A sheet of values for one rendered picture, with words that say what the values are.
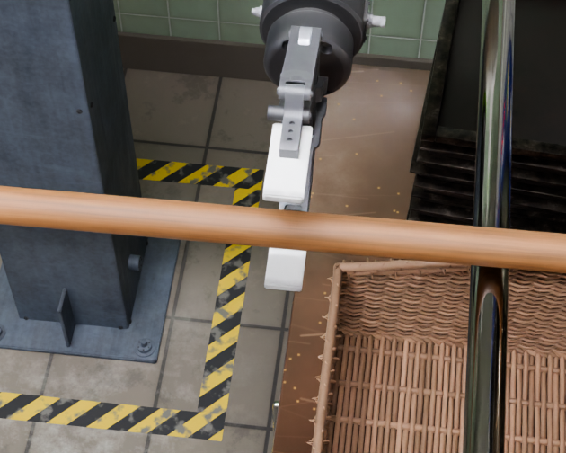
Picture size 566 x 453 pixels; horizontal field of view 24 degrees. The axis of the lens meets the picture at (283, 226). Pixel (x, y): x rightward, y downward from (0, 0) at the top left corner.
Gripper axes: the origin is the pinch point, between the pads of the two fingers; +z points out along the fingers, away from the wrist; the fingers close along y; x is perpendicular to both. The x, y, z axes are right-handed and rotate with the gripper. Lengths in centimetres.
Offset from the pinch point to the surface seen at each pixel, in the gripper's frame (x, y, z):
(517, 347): -26, 60, -28
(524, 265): -18.3, -0.2, 1.8
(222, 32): 26, 107, -123
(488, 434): -16.1, 1.6, 15.2
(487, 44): -15.4, 2.0, -23.1
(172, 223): 8.6, -1.0, 1.3
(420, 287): -13, 48, -28
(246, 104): 20, 119, -115
